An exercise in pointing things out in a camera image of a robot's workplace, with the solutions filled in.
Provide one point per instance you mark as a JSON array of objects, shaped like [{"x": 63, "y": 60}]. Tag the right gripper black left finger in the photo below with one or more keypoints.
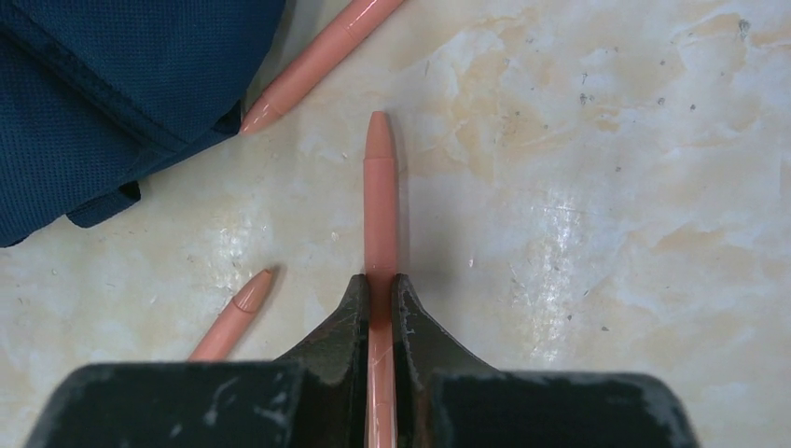
[{"x": 314, "y": 395}]

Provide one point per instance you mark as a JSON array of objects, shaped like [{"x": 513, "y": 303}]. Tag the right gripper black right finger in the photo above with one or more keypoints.
[{"x": 448, "y": 397}]

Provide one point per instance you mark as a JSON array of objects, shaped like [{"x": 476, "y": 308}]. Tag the orange pen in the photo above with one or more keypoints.
[
  {"x": 232, "y": 323},
  {"x": 381, "y": 247},
  {"x": 330, "y": 47}
]

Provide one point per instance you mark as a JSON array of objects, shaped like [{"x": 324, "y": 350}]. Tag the navy blue backpack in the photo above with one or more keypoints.
[{"x": 98, "y": 95}]

